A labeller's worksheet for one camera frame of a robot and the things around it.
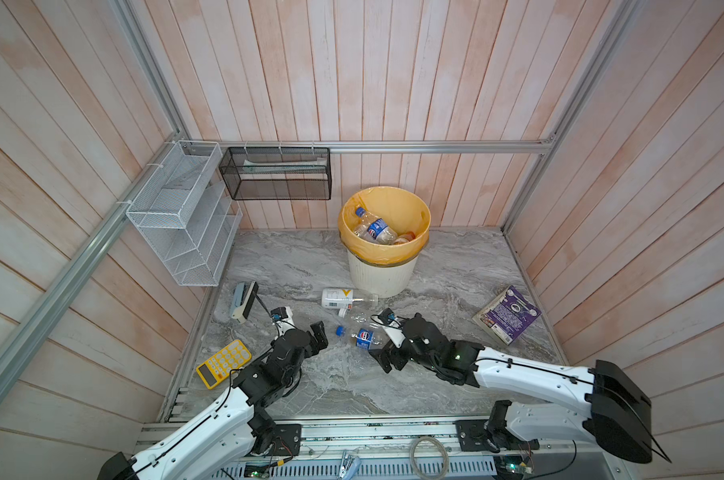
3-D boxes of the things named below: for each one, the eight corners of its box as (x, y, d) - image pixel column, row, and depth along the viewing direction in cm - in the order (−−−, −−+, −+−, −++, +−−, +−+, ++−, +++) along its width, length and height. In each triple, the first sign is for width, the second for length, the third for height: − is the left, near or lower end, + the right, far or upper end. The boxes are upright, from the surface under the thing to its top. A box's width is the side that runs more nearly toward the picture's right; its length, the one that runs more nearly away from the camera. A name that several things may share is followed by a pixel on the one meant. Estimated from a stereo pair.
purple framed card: (506, 347, 91) (510, 343, 89) (473, 317, 98) (476, 312, 95) (539, 317, 98) (544, 312, 95) (506, 290, 104) (510, 285, 102)
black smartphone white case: (228, 323, 96) (223, 318, 93) (239, 287, 105) (235, 281, 102) (249, 323, 96) (245, 318, 93) (258, 287, 105) (255, 281, 102)
